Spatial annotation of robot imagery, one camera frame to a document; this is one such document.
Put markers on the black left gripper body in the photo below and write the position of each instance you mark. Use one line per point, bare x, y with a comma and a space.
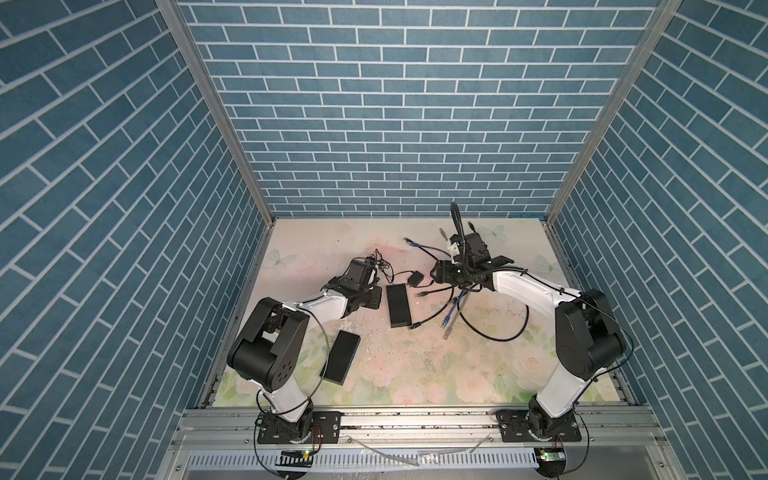
369, 297

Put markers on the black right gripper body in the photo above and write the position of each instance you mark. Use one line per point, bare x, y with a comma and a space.
455, 273

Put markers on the black network switch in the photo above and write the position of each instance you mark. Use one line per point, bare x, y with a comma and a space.
341, 356
398, 306

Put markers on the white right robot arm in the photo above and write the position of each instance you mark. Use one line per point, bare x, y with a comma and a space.
587, 337

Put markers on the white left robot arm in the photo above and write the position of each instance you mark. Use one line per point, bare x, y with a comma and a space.
266, 349

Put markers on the black power adapter right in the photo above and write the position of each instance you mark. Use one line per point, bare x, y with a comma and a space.
415, 278

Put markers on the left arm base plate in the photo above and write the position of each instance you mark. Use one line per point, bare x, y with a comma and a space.
298, 427

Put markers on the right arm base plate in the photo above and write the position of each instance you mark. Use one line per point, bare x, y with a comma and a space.
536, 426

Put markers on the aluminium front rail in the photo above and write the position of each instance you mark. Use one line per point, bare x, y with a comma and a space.
430, 427

